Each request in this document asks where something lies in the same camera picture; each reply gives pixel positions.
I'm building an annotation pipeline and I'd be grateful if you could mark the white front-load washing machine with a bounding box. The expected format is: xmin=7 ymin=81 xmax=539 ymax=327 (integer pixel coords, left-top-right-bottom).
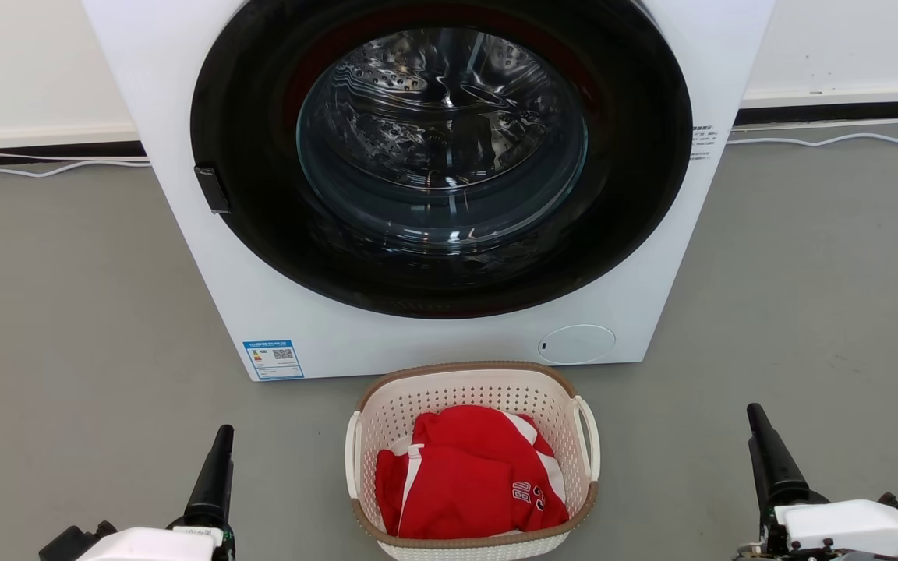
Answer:
xmin=81 ymin=0 xmax=776 ymax=383

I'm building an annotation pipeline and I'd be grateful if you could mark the round white filter cover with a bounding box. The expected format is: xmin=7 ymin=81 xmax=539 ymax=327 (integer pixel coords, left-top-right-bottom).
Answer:
xmin=537 ymin=324 xmax=617 ymax=366

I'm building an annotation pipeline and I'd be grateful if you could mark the steel washer drum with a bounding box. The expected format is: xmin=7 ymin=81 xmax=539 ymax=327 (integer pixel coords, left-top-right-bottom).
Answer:
xmin=296 ymin=29 xmax=589 ymax=252

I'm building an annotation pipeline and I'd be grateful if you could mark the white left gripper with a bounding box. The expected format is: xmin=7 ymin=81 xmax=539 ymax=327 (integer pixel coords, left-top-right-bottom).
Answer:
xmin=38 ymin=425 xmax=236 ymax=561

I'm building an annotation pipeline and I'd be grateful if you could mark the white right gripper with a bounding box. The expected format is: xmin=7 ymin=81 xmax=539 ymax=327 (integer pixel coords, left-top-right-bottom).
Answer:
xmin=737 ymin=403 xmax=898 ymax=561

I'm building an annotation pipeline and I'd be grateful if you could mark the blue energy label sticker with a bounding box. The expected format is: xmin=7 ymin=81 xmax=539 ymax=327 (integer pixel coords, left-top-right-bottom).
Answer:
xmin=242 ymin=339 xmax=306 ymax=382

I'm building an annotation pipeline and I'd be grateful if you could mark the white plastic laundry basket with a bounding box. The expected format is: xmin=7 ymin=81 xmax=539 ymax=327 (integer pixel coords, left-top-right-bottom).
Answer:
xmin=345 ymin=361 xmax=601 ymax=561

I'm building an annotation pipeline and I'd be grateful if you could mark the red and white jersey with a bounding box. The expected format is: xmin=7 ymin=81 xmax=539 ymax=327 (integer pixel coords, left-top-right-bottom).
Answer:
xmin=375 ymin=404 xmax=571 ymax=540

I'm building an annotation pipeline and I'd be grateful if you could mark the small printed text label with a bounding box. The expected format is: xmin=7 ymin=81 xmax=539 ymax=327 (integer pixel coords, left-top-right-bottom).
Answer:
xmin=688 ymin=124 xmax=719 ymax=161

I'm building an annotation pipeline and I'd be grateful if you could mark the thin white floor cable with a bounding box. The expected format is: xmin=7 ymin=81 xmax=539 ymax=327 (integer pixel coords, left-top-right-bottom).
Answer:
xmin=726 ymin=132 xmax=898 ymax=150
xmin=0 ymin=150 xmax=153 ymax=181

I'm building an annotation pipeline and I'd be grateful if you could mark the black door handle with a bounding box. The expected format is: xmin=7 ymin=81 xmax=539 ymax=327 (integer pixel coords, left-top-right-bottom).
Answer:
xmin=193 ymin=164 xmax=232 ymax=215

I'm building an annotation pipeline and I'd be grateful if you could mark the round black washer door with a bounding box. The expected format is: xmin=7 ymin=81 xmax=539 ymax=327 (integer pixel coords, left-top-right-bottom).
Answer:
xmin=190 ymin=0 xmax=694 ymax=320

